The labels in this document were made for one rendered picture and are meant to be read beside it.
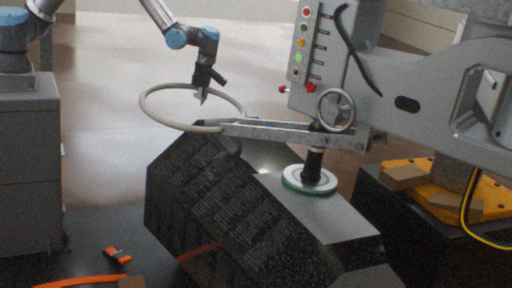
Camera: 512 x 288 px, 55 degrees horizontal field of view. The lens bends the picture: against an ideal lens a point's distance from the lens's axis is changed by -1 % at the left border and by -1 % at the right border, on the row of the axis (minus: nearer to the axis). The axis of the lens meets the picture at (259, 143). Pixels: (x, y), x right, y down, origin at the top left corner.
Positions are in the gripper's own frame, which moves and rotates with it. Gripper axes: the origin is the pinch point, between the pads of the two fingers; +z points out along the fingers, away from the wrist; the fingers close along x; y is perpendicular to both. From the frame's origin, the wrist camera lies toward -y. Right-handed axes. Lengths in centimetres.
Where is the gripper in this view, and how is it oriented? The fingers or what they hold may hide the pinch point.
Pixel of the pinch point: (204, 101)
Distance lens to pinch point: 248.5
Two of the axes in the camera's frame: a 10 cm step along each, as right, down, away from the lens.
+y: -9.7, -2.4, 0.3
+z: -2.0, 8.7, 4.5
